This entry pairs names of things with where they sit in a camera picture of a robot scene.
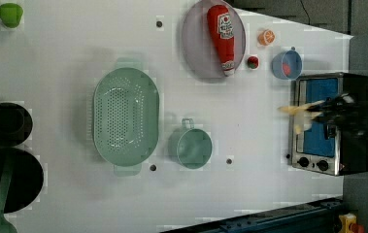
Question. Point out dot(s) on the green oval colander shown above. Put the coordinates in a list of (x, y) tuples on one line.
[(125, 117)]

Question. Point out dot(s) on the grey round plate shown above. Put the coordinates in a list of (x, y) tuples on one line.
[(200, 51)]

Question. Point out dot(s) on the pink ball in cup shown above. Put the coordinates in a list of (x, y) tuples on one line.
[(286, 69)]

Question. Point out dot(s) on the green measuring cup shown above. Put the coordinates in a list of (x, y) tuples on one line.
[(190, 146)]

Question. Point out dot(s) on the orange slice toy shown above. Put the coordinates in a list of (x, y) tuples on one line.
[(266, 37)]

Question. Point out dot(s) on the small black bowl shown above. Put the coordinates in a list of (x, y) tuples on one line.
[(16, 124)]

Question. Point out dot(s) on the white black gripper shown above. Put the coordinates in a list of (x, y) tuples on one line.
[(352, 114)]

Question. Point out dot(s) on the blue cup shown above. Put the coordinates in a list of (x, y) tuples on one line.
[(290, 57)]

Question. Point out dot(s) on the silver black toaster oven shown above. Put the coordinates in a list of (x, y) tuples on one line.
[(326, 148)]

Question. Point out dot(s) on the large black bowl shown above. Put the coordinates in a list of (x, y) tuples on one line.
[(27, 178)]

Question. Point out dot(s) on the lime green cup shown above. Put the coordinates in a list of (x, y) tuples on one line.
[(11, 14)]

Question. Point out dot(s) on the red plush strawberry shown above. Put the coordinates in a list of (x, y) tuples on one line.
[(253, 62)]

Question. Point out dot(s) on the red plush ketchup bottle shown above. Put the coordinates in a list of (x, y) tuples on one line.
[(222, 35)]

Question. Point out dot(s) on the yellow plush peeled banana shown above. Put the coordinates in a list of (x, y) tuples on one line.
[(302, 116)]

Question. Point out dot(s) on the green ladle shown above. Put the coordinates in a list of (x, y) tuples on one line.
[(6, 226)]

